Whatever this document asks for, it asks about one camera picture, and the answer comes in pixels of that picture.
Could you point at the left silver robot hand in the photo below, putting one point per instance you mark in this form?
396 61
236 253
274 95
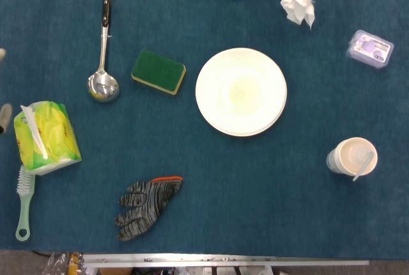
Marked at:
5 115

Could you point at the green yellow sponge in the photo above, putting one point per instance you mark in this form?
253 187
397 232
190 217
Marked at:
158 71

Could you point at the yellow green tissue pack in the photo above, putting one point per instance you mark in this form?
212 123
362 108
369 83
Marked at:
54 134

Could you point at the light green scrub brush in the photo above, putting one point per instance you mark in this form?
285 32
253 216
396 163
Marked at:
25 201

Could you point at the clear plastic bag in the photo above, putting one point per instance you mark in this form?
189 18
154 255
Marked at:
59 263

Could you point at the grey striped work glove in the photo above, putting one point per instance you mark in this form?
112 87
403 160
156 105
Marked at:
147 204

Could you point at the teal table cloth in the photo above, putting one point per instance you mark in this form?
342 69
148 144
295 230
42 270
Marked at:
223 192

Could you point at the white round plate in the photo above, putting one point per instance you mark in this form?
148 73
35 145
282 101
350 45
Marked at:
255 102

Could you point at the crumpled white tissue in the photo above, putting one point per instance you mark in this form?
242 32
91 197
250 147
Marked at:
297 8

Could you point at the stacked white paper cups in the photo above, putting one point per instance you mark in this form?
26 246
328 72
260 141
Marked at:
351 156

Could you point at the clear plastic spoon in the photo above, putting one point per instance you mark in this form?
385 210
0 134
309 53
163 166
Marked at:
364 168

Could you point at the clear purple plastic box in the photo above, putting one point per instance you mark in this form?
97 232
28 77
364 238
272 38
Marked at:
370 49

